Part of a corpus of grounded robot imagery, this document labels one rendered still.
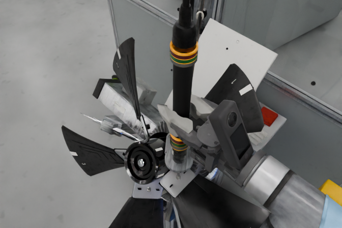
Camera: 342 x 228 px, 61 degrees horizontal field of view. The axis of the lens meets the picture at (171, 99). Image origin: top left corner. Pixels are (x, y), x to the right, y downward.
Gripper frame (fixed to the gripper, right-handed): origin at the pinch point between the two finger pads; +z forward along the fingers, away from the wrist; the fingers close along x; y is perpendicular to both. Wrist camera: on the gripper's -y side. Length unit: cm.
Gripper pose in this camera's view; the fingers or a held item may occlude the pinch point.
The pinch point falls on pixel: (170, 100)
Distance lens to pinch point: 57.1
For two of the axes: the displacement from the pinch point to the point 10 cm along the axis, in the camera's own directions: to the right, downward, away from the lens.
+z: -7.2, -5.4, 4.4
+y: 0.0, 6.3, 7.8
